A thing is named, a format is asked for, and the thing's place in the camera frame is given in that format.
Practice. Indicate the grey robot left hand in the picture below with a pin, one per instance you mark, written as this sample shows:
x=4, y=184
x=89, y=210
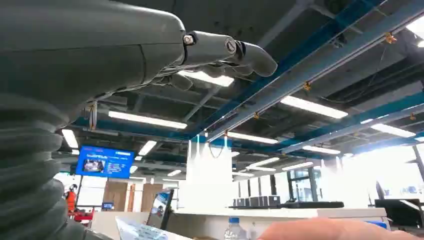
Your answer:
x=82, y=49

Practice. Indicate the person's right hand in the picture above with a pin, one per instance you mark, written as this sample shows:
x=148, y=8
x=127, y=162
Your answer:
x=331, y=230

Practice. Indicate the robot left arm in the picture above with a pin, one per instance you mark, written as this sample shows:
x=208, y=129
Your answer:
x=26, y=165

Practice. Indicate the long ceiling light panel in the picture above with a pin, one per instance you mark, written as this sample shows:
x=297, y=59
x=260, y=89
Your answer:
x=321, y=150
x=147, y=147
x=70, y=138
x=251, y=137
x=313, y=107
x=147, y=120
x=392, y=130
x=208, y=78

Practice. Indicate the clear water bottle blue cap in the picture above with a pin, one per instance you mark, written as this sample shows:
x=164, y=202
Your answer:
x=234, y=231

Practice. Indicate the white counter partition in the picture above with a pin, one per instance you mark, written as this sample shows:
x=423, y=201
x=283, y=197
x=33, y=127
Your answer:
x=198, y=223

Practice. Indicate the white square pillar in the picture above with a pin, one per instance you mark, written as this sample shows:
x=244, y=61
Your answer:
x=208, y=175

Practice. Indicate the person in orange vest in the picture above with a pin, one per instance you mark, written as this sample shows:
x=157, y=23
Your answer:
x=71, y=198

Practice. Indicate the black standing display screen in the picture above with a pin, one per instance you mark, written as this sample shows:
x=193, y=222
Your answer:
x=160, y=208

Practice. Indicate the clear printed plastic packet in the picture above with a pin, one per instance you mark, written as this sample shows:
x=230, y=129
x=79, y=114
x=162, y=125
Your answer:
x=136, y=231

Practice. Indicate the blue wall display screen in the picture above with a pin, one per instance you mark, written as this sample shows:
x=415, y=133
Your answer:
x=104, y=162

